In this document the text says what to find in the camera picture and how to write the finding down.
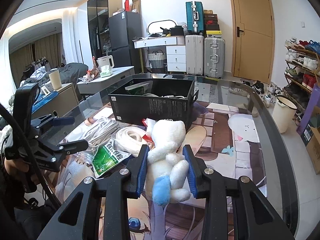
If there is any beige rope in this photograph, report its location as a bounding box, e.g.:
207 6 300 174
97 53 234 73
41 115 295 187
72 116 121 164

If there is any green medicine packet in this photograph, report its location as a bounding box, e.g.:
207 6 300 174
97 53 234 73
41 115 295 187
92 138 131 178

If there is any white rope bag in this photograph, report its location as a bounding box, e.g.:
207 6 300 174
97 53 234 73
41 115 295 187
116 126 151 157

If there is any black cardboard box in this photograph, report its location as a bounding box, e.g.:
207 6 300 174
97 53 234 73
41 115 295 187
108 78 199 128

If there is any red white snack packet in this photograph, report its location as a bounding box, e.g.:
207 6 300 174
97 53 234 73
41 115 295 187
142 118 156 144

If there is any white plush toy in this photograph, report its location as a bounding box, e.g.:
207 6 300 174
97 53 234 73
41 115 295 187
145 119 191 206

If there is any white foam block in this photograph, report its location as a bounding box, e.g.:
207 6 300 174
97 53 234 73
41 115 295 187
68 161 94 183

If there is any person's left hand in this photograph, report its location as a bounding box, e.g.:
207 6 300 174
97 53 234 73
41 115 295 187
4 159 29 176

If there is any beige cup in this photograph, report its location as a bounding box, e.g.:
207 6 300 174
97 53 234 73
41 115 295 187
49 70 62 90

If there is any grey side table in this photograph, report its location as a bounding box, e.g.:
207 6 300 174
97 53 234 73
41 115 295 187
77 66 135 95

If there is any green tissue pack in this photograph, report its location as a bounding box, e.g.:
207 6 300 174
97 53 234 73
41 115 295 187
99 64 113 77

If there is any anime print desk mat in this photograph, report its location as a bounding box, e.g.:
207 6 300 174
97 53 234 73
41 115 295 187
55 103 267 239

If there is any white electric kettle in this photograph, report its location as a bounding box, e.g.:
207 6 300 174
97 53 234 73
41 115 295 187
97 55 114 70

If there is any cardboard box on floor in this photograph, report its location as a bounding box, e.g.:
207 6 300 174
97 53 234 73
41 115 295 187
301 119 320 175

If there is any white bucket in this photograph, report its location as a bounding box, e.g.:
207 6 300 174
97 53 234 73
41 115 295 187
272 95 298 134

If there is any black refrigerator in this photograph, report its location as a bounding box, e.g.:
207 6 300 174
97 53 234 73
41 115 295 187
109 11 143 74

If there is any tall black cabinet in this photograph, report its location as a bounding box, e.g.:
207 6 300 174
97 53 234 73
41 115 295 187
87 0 123 59

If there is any woven laundry basket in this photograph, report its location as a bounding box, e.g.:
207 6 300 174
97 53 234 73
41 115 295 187
148 50 167 69

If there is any white dresser desk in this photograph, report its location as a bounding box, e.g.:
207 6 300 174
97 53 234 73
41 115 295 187
133 36 187 73

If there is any wooden shoe rack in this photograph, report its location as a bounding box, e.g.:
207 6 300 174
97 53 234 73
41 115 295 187
283 37 319 125

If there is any oval mirror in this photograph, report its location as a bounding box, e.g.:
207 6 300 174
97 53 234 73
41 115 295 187
146 20 177 36

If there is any white suitcase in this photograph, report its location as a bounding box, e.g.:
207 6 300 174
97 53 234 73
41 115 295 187
185 35 204 76

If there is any silver suitcase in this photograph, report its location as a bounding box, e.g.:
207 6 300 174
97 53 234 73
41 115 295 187
204 36 225 79

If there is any wooden door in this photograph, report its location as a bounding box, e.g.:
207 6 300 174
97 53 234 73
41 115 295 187
231 0 275 83

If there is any teal suitcase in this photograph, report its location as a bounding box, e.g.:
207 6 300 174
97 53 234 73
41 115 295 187
185 1 204 35

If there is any stack of shoe boxes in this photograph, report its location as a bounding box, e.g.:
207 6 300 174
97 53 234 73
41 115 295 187
203 9 222 36

